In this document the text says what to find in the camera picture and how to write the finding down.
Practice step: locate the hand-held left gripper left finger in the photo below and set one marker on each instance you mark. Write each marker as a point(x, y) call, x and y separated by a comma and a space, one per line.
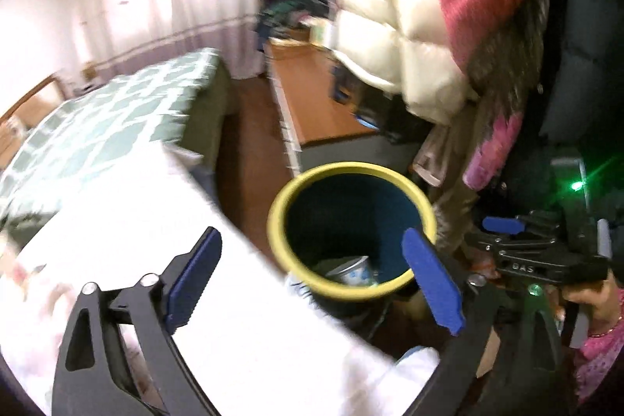
point(195, 279)

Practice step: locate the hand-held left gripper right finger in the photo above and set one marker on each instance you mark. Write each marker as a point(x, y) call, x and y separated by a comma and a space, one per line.
point(431, 279)

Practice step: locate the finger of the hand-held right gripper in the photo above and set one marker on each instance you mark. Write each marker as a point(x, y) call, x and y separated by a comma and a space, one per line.
point(502, 225)

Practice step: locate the yellow-rimmed dark trash bin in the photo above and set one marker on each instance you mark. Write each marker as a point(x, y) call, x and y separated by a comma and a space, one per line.
point(280, 226)

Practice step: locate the person's right forearm pink sleeve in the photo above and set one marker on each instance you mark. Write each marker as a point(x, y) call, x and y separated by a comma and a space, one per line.
point(602, 367)

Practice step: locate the person's right hand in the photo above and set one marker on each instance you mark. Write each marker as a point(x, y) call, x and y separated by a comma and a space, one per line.
point(587, 299)

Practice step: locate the pink fuzzy garment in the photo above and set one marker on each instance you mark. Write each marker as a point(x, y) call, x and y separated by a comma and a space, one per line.
point(495, 148)

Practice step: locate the white paper cup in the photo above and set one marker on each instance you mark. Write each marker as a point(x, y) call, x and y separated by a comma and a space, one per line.
point(352, 272)

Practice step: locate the white plastic bag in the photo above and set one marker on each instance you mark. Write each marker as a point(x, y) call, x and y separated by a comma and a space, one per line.
point(417, 360)

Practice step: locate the beige garment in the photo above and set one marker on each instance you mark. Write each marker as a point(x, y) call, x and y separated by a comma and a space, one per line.
point(448, 153)

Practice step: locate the white table cloth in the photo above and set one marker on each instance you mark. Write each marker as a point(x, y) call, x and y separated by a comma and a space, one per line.
point(122, 221)

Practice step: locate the bed with green quilt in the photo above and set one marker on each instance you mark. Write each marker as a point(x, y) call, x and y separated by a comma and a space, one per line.
point(122, 104)

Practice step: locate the dark jacket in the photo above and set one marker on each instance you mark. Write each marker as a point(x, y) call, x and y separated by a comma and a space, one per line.
point(585, 31)

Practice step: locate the wooden cabinet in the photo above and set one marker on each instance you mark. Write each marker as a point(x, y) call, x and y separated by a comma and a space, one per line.
point(317, 99)

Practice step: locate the wooden bed headboard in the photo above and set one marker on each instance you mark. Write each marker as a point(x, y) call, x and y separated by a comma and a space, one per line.
point(34, 101)

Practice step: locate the cream puffer jacket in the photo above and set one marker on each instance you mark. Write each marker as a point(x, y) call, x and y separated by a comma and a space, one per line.
point(385, 6)

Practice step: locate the pile of dark clothes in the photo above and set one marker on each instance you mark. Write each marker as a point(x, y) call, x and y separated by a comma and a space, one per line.
point(292, 9)

